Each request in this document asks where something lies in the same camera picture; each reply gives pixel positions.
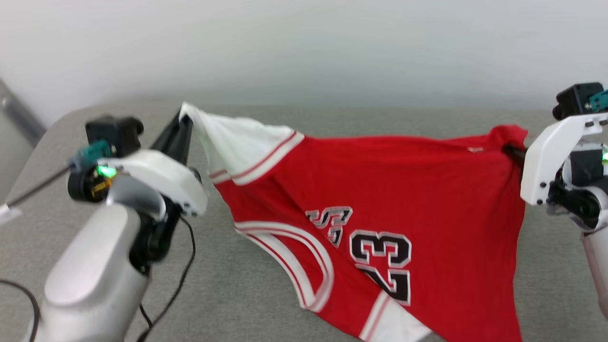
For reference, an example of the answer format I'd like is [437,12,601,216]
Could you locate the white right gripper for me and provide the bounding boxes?
[503,112,608,206]

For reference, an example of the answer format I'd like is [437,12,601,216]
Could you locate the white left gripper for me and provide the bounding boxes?
[97,113,208,218]

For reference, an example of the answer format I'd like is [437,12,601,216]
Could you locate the red basketball jersey number 23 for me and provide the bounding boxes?
[180,101,529,342]

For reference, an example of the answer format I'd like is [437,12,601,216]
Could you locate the grey fabric sofa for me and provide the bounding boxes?
[0,97,608,342]

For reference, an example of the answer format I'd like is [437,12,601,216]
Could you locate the teal left camera connector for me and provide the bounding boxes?
[69,140,112,171]

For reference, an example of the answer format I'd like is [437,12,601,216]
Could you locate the teal camera connector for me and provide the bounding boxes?
[69,140,112,171]
[589,88,608,112]

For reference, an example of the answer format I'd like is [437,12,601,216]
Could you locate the teal right camera connector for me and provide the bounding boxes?
[589,88,608,112]

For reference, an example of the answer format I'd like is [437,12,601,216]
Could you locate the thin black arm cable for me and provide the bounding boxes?
[0,279,41,342]
[137,216,196,342]

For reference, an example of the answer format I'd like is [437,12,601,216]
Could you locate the black cable with white tag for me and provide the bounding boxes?
[0,166,72,225]

